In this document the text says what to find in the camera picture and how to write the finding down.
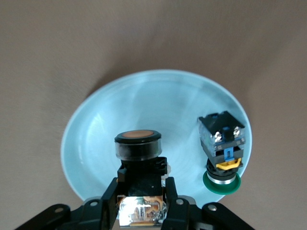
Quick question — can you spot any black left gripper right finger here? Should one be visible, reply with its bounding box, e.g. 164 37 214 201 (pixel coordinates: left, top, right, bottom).
161 176 255 230

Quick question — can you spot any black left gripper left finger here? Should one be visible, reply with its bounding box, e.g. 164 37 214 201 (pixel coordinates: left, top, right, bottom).
13 177 121 230

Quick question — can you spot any orange push button switch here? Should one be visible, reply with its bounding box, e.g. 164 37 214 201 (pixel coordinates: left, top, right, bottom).
114 129 172 227

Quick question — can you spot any light blue round plate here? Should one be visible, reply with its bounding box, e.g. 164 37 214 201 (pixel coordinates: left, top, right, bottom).
60 69 253 205

